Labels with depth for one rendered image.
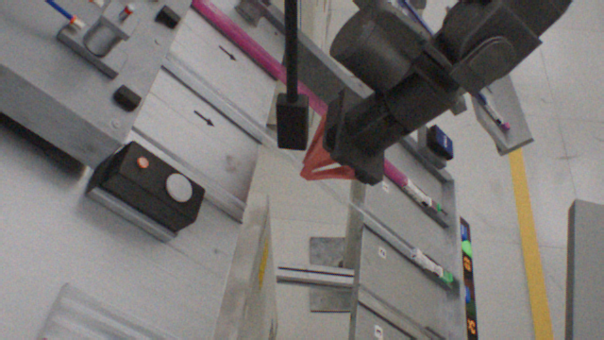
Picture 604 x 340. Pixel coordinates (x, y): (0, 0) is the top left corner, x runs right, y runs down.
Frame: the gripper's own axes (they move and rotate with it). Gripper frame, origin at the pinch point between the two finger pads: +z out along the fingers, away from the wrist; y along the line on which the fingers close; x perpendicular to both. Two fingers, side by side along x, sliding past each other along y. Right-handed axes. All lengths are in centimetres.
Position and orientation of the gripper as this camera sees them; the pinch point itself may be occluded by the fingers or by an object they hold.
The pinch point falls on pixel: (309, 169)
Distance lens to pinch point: 65.6
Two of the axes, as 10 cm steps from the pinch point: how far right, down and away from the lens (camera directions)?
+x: 7.6, 4.9, 4.3
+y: -1.3, 7.6, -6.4
